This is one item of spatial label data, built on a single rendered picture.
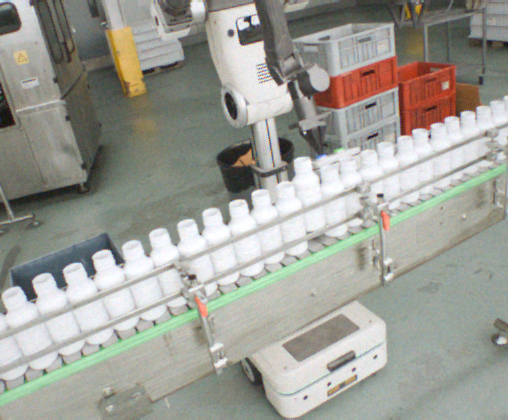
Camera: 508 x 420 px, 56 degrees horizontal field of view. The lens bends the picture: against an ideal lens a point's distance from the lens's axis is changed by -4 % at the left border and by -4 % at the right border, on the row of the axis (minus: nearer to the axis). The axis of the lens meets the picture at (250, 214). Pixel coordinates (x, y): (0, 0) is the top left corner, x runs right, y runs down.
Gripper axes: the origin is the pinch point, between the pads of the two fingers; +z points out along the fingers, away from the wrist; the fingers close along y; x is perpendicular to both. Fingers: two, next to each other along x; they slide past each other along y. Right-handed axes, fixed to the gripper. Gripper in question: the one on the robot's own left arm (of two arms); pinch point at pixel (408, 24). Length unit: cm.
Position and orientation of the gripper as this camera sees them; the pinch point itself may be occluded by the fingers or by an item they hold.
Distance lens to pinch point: 143.8
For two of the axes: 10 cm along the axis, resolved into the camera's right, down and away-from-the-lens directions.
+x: -8.7, 3.6, -3.5
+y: -4.7, -3.2, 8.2
